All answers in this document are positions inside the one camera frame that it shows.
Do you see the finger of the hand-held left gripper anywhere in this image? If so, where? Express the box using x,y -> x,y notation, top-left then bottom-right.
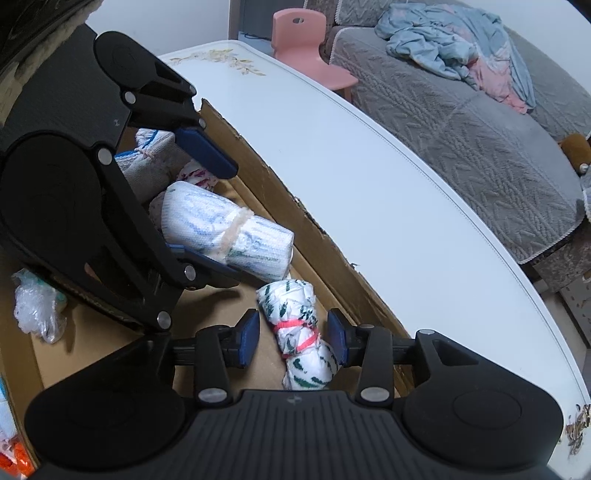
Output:
123,61 -> 239,181
28,146 -> 242,332

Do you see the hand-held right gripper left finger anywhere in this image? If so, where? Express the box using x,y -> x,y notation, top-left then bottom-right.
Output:
59,308 -> 262,409

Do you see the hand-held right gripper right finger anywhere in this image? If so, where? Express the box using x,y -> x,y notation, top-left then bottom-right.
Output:
326,307 -> 533,408

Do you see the white pink printed bundle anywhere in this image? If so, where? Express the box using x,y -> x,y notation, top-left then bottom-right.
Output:
175,158 -> 222,195

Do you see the white towel roll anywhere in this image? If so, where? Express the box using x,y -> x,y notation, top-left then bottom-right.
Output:
148,181 -> 295,283

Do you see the white green printed bundle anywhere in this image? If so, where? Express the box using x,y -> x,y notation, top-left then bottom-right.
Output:
256,278 -> 340,392

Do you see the grey sock bundle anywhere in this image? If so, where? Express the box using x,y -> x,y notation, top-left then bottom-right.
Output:
115,128 -> 195,204

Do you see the clear plastic bag bundle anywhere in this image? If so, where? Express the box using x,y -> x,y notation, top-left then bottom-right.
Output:
11,270 -> 70,344

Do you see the shallow cardboard box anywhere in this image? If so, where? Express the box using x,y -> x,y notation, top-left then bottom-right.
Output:
0,98 -> 416,478

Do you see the blue white striped sock bundle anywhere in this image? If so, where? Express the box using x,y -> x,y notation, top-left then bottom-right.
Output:
0,376 -> 19,444

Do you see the orange plastic bag bundle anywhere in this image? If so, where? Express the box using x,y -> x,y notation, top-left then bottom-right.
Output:
0,443 -> 38,478

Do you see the pink plastic chair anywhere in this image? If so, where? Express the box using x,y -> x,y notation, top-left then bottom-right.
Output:
271,8 -> 360,93

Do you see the grey covered sofa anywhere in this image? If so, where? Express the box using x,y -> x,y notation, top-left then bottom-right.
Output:
318,0 -> 591,266

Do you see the light blue blanket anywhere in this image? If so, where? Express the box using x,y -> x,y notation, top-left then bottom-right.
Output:
375,4 -> 539,116

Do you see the brown plush toy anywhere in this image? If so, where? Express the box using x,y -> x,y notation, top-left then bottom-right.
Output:
558,133 -> 591,174

